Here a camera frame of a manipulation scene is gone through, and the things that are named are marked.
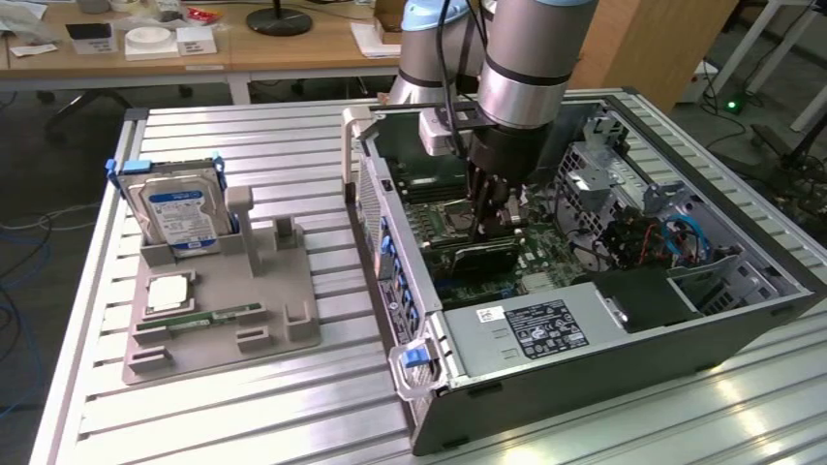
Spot wooden cabinet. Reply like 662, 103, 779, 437
567, 0, 742, 112

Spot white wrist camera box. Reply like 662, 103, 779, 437
418, 108, 492, 156

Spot grey parts rack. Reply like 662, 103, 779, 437
120, 183, 323, 387

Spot clear plastic bags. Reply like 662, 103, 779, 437
0, 0, 66, 40

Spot blue case latch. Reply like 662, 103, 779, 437
399, 346, 432, 372

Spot white floor cable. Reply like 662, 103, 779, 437
0, 202, 104, 233

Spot CPU chip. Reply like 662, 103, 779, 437
144, 275, 195, 314

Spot graphics card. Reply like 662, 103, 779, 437
444, 239, 522, 280

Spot plain white box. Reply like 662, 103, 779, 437
175, 26, 219, 57

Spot black floor equipment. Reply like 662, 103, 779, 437
749, 123, 827, 219

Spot grey power supply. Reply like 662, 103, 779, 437
442, 283, 633, 379

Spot black round lamp base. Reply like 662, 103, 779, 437
244, 0, 315, 36

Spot metal disk bay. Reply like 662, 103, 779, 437
558, 142, 647, 214

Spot black chair base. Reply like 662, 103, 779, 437
35, 86, 195, 141

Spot cardboard box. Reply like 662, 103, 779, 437
374, 0, 407, 33

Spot white round dish box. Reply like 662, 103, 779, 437
123, 26, 182, 62

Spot open black PC case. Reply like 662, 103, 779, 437
340, 94, 817, 457

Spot hard disk with blue caddy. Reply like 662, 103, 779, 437
104, 153, 228, 258

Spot wooden desk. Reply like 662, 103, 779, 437
0, 0, 583, 106

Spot white box with black top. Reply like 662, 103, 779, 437
63, 22, 122, 55

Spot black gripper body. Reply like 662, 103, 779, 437
464, 123, 552, 184

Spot blue floor cable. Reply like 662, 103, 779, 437
0, 227, 54, 418

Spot red wire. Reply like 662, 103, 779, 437
637, 217, 661, 265

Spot stack of white papers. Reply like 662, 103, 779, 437
350, 21, 403, 59

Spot green motherboard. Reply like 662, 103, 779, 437
392, 164, 583, 304

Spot white desk frame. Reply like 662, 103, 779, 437
707, 0, 827, 132

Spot blue wire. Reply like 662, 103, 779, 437
665, 212, 713, 265

